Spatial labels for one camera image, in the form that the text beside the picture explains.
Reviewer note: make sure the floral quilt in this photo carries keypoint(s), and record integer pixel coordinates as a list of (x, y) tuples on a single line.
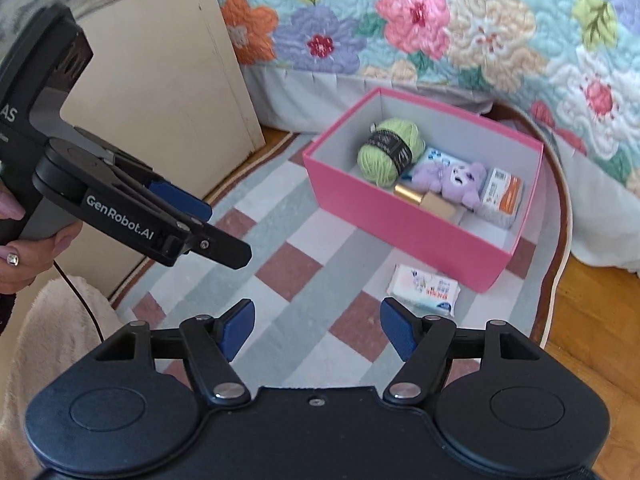
[(450, 35)]

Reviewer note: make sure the fluffy beige cloth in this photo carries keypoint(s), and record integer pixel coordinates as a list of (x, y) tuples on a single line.
[(45, 340)]

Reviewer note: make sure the floss picks box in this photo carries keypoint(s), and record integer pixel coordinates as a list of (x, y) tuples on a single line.
[(500, 195)]

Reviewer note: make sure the beige wooden cabinet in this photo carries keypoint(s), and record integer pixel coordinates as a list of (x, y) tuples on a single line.
[(165, 85)]

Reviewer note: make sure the gold foundation bottle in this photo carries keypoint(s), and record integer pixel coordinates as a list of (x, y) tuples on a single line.
[(435, 205)]

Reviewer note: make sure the pink cardboard box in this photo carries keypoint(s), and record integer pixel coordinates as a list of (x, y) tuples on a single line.
[(400, 225)]

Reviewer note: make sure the green yarn ball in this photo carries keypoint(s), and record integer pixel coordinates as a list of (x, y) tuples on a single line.
[(380, 162)]

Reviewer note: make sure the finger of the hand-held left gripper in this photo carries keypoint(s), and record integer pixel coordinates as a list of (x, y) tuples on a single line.
[(175, 199), (220, 250)]

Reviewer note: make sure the small white tissue pack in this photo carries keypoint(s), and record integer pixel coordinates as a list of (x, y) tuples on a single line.
[(425, 287)]

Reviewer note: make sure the checkered grey brown rug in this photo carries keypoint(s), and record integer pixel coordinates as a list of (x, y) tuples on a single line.
[(300, 270)]

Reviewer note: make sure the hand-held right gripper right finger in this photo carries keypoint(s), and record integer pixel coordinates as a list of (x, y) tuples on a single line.
[(400, 330)]

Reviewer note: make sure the blue white wet wipes pack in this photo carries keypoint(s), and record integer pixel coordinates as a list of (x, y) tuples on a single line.
[(435, 156)]

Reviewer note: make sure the person's left hand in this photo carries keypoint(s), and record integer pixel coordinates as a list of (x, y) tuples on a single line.
[(30, 260)]

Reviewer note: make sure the purple plush toy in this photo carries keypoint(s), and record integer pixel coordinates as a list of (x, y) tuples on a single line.
[(460, 180)]

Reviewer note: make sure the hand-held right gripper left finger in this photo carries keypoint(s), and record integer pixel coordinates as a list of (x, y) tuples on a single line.
[(237, 330)]

